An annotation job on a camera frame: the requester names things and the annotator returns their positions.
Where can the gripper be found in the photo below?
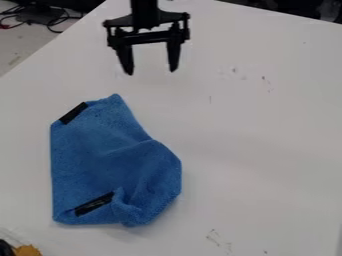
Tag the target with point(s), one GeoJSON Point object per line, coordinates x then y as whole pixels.
{"type": "Point", "coordinates": [147, 32]}

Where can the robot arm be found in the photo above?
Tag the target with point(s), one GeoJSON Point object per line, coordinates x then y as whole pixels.
{"type": "Point", "coordinates": [146, 8]}

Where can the blue cloth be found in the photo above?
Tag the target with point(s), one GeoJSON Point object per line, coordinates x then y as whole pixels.
{"type": "Point", "coordinates": [116, 163]}

